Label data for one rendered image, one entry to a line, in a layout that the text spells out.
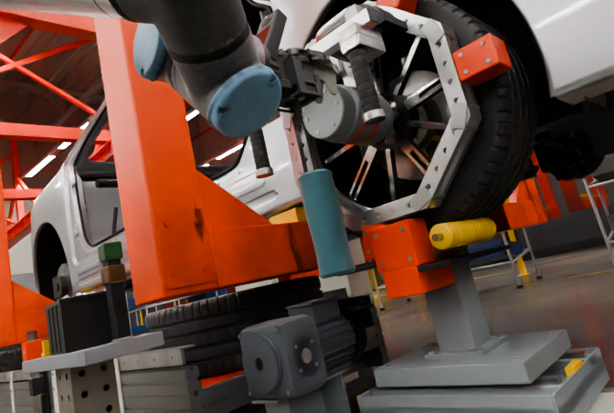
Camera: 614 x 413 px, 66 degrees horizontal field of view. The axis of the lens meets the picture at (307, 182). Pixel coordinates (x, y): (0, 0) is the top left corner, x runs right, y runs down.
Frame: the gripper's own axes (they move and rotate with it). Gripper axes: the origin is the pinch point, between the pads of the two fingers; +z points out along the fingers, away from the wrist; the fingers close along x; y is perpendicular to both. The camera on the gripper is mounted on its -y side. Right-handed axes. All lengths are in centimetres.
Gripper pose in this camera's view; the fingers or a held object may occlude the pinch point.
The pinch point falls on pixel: (332, 74)
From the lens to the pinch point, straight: 87.7
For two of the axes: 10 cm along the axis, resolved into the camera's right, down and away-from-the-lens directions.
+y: 2.2, 9.5, -2.1
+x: 6.9, -3.1, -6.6
